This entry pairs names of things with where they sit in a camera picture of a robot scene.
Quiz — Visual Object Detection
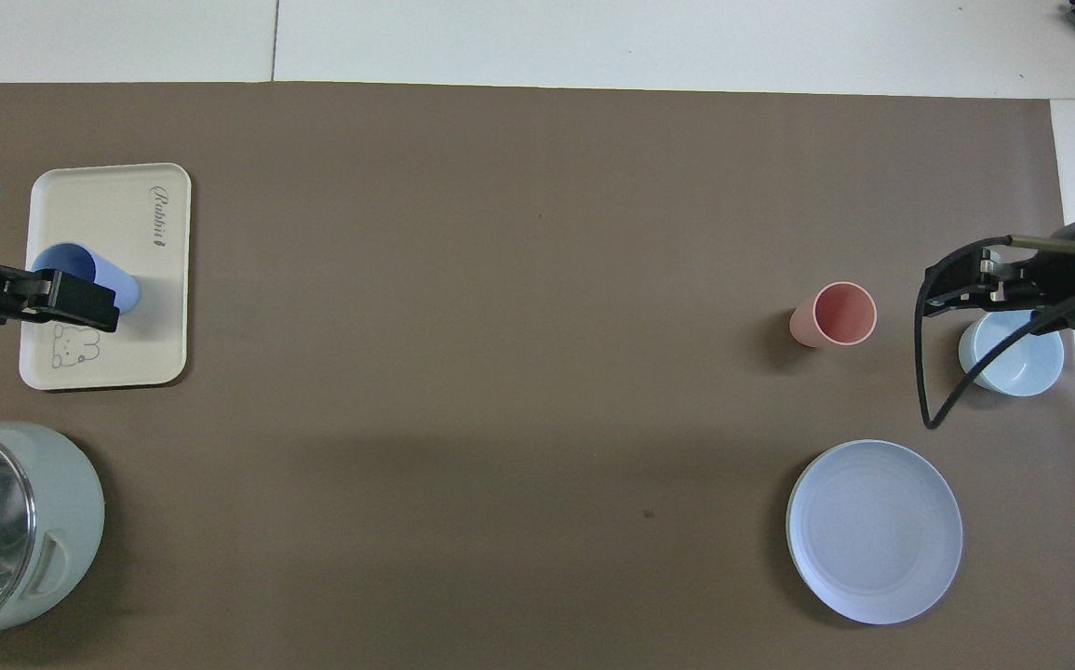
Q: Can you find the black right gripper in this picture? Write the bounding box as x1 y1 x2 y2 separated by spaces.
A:
924 216 1075 332

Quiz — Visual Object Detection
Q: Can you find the blue plastic cup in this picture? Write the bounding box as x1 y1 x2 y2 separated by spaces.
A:
32 242 141 315

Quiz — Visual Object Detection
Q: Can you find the pink plastic cup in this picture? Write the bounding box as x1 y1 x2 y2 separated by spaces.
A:
789 282 878 349

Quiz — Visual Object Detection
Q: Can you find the cream rabbit print tray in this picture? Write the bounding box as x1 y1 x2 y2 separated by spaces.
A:
19 163 192 391

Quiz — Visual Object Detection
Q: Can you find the light blue bowl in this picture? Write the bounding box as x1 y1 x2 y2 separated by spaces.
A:
958 310 1066 398

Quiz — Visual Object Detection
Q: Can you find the pale green cooking pot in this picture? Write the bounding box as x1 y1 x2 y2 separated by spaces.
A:
0 422 106 650

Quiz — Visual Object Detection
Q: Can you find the light blue plate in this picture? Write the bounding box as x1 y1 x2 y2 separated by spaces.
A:
786 439 964 625

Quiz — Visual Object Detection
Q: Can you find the brown table mat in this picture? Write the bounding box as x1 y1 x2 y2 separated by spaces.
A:
0 82 1075 670

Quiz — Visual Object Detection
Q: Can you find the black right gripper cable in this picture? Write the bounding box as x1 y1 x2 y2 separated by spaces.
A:
914 235 1075 431

